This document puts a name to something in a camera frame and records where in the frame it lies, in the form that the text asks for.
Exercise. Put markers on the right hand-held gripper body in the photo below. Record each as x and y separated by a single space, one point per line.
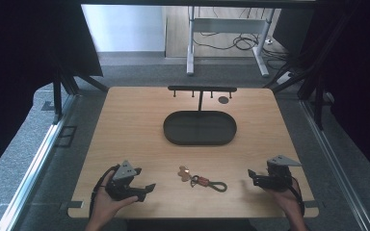
277 178

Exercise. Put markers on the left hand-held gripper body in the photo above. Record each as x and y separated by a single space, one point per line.
123 187

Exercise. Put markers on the black key rack with tray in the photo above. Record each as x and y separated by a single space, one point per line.
199 128

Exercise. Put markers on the person's left hand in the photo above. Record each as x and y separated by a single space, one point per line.
106 205

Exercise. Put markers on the person's right hand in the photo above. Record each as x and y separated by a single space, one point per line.
285 202

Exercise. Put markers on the round dark table grommet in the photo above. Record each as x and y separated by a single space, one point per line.
223 99

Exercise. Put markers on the black metal stand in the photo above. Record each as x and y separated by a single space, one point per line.
58 96
318 96

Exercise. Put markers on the white power strip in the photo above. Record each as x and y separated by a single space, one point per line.
284 77

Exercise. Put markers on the dark curtain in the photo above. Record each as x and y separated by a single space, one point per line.
359 80
19 64

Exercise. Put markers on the black table bracket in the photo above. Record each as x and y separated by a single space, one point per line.
311 204
72 204

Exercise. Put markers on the aluminium rail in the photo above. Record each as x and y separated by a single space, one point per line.
337 166
35 166

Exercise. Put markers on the white metal desk frame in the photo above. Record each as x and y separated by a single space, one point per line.
191 38

